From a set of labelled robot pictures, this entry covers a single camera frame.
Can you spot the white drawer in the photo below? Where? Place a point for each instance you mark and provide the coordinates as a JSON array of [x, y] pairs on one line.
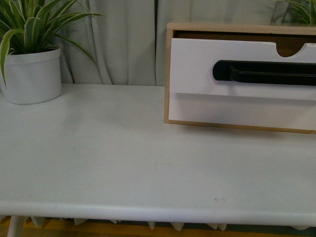
[[192, 61], [245, 112]]

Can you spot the grey curtain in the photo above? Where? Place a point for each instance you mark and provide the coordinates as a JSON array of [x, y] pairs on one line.
[[127, 38]]

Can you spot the left white plant pot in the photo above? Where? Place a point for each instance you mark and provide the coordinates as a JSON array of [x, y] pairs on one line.
[[32, 78]]

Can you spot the left spider plant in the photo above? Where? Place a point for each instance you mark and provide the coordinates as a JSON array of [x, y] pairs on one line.
[[30, 26]]

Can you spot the spider plant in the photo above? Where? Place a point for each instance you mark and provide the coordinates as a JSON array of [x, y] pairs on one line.
[[30, 26], [300, 12]]

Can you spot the white table leg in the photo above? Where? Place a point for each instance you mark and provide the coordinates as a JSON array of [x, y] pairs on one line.
[[16, 226]]

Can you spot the right spider plant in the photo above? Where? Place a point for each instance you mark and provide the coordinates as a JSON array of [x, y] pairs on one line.
[[300, 12]]

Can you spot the black drawer handle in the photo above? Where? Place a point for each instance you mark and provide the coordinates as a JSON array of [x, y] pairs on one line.
[[261, 72]]

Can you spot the wooden drawer cabinet frame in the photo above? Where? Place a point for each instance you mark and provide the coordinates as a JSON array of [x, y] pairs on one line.
[[289, 39]]

